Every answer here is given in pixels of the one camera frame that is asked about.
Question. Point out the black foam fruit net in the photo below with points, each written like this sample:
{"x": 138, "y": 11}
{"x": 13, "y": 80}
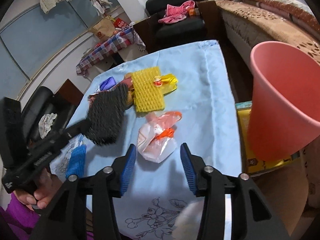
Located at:
{"x": 106, "y": 114}

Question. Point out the purple sleeve forearm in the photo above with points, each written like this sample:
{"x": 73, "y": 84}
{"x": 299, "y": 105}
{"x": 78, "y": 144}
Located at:
{"x": 20, "y": 219}

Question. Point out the black leather armchair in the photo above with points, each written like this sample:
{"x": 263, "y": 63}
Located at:
{"x": 177, "y": 22}

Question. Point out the pink plastic trash bucket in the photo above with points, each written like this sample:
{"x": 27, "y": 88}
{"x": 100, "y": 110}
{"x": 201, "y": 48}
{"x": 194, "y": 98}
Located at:
{"x": 285, "y": 95}

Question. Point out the pink clothes on armchair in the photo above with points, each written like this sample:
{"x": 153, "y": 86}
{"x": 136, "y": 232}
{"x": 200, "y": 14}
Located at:
{"x": 174, "y": 14}

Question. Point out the checkered cloth side table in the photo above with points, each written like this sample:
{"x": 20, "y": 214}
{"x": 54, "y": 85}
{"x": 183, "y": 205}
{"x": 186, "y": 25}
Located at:
{"x": 121, "y": 40}

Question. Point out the bed with brown blanket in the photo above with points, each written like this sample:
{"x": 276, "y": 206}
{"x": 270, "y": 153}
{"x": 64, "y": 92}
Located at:
{"x": 247, "y": 26}

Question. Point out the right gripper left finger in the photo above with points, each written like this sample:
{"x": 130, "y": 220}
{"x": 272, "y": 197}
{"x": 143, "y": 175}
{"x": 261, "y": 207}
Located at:
{"x": 83, "y": 207}

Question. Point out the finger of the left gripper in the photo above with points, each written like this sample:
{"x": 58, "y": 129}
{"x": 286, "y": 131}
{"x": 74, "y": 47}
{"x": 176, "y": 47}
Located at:
{"x": 81, "y": 127}

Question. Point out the yellow plastic wrapper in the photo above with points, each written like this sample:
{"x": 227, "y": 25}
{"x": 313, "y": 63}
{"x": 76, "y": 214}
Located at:
{"x": 168, "y": 83}

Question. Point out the white orange plastic bag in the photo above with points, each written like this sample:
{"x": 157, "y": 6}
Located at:
{"x": 156, "y": 137}

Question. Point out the small orange box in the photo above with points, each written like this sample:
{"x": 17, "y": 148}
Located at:
{"x": 194, "y": 12}

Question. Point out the orange white polka quilt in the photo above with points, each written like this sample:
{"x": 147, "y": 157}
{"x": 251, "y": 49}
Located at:
{"x": 295, "y": 8}

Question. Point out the brown paper bag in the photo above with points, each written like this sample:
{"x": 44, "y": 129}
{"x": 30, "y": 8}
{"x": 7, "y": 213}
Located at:
{"x": 104, "y": 29}

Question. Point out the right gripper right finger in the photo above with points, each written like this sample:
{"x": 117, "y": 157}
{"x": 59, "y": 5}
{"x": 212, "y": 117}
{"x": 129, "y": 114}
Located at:
{"x": 251, "y": 216}

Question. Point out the purple plastic bag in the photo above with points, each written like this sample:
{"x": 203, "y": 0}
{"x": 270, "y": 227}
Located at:
{"x": 107, "y": 84}

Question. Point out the light blue floral cloth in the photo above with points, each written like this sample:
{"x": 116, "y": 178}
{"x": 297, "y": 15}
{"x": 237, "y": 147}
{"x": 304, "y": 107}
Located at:
{"x": 199, "y": 112}

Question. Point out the blue foam fruit net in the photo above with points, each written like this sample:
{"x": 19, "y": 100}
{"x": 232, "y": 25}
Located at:
{"x": 76, "y": 163}

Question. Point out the hanging white pink clothes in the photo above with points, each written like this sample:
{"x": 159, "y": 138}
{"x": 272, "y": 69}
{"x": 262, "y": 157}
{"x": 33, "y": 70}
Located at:
{"x": 101, "y": 6}

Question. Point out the left hand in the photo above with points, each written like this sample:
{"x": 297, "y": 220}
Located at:
{"x": 47, "y": 186}

